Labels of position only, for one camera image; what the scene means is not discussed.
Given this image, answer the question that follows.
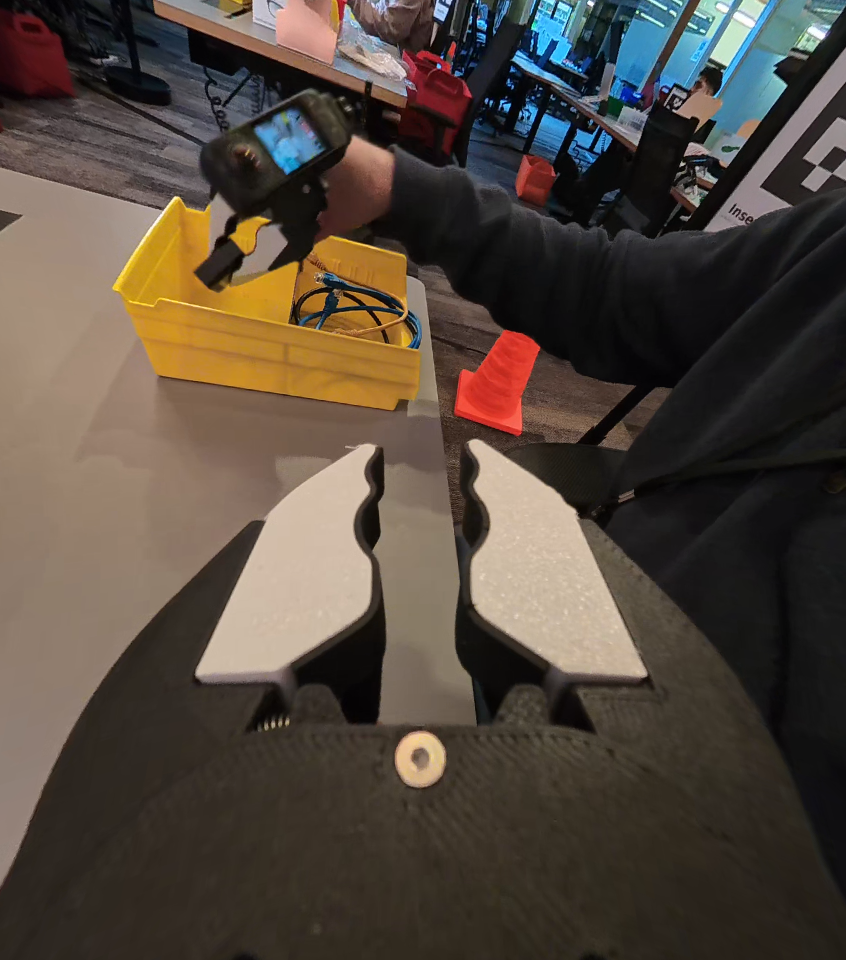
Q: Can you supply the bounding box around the cluttered office desk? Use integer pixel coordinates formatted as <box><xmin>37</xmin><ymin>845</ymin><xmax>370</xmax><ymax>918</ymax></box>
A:
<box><xmin>509</xmin><ymin>52</ymin><xmax>724</xmax><ymax>219</ymax></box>

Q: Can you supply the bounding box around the black office chair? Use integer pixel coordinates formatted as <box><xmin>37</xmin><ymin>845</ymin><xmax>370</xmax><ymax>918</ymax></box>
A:
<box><xmin>504</xmin><ymin>384</ymin><xmax>657</xmax><ymax>522</ymax></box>

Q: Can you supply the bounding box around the person's right forearm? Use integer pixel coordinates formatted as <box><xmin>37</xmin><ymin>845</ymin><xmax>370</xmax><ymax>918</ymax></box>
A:
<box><xmin>374</xmin><ymin>146</ymin><xmax>694</xmax><ymax>391</ymax></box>

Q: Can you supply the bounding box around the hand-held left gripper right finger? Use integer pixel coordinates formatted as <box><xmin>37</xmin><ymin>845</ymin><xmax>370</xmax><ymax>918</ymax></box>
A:
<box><xmin>456</xmin><ymin>438</ymin><xmax>651</xmax><ymax>725</ymax></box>

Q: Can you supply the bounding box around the clear plastic bag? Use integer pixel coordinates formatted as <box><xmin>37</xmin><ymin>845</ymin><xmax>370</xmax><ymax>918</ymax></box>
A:
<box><xmin>336</xmin><ymin>33</ymin><xmax>409</xmax><ymax>84</ymax></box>

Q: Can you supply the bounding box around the black white marker board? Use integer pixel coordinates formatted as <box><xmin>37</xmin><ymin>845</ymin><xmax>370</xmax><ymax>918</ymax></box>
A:
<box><xmin>704</xmin><ymin>0</ymin><xmax>846</xmax><ymax>234</ymax></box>

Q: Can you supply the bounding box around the person's right hand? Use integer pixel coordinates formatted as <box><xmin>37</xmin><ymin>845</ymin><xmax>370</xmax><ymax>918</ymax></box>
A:
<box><xmin>314</xmin><ymin>138</ymin><xmax>396</xmax><ymax>241</ymax></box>

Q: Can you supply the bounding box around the blue ethernet cable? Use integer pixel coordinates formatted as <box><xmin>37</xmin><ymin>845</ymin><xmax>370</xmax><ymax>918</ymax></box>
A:
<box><xmin>295</xmin><ymin>271</ymin><xmax>423</xmax><ymax>351</ymax></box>

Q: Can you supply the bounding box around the pink box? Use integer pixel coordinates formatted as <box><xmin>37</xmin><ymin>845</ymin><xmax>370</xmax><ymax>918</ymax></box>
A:
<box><xmin>275</xmin><ymin>0</ymin><xmax>339</xmax><ymax>66</ymax></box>

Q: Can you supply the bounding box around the black round stand base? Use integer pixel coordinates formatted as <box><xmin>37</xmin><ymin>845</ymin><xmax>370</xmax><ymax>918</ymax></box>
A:
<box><xmin>104</xmin><ymin>0</ymin><xmax>173</xmax><ymax>108</ymax></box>

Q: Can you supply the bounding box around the yellow plastic bin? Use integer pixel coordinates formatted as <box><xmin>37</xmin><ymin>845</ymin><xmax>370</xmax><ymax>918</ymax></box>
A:
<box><xmin>113</xmin><ymin>196</ymin><xmax>423</xmax><ymax>412</ymax></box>

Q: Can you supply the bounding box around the long office table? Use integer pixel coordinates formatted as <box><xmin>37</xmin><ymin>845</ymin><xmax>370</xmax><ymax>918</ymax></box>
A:
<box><xmin>153</xmin><ymin>0</ymin><xmax>409</xmax><ymax>108</ymax></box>

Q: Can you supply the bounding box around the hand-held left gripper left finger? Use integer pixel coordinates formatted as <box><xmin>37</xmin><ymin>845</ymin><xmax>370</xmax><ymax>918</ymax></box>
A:
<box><xmin>194</xmin><ymin>442</ymin><xmax>387</xmax><ymax>723</ymax></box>

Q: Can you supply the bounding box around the orange ethernet cable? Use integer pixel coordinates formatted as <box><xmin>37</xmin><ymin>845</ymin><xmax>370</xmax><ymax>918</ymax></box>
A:
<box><xmin>305</xmin><ymin>253</ymin><xmax>409</xmax><ymax>336</ymax></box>

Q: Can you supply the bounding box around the black mesh chair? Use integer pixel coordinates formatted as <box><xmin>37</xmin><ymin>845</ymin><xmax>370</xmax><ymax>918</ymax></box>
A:
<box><xmin>603</xmin><ymin>101</ymin><xmax>698</xmax><ymax>237</ymax></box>

